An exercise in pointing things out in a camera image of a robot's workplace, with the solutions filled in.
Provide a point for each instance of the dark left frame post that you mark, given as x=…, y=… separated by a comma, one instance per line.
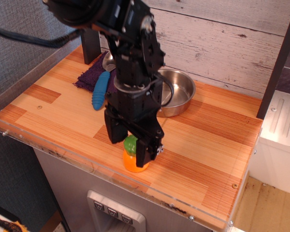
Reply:
x=91, y=45

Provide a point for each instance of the white toy sink unit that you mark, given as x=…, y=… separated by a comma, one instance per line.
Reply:
x=270, y=162

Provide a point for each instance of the orange object bottom left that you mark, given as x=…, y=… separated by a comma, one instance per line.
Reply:
x=19, y=228

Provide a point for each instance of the orange bottle with green cap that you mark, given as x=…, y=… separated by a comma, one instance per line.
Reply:
x=129, y=155

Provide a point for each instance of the silver dispenser panel with buttons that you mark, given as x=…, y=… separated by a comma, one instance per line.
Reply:
x=111, y=216

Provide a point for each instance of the clear acrylic table guard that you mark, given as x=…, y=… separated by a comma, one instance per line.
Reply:
x=206, y=148

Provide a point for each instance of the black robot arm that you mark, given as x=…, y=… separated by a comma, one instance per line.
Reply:
x=129, y=28

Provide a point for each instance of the silver pot with wire handle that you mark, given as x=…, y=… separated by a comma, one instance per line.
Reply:
x=184, y=90

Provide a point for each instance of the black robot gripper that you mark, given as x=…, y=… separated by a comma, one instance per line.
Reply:
x=136, y=112

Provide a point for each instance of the grey toy fridge cabinet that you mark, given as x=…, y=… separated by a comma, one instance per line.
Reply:
x=70, y=185

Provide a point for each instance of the dark frame post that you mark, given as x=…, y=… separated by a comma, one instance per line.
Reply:
x=276, y=73
x=91, y=45

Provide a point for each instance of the purple folded cloth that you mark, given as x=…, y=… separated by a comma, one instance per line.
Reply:
x=89, y=78

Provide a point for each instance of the dark right frame post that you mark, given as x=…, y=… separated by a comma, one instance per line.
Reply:
x=276, y=73

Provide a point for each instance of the blue handled metal spoon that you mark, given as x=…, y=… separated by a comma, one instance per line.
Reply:
x=100, y=88

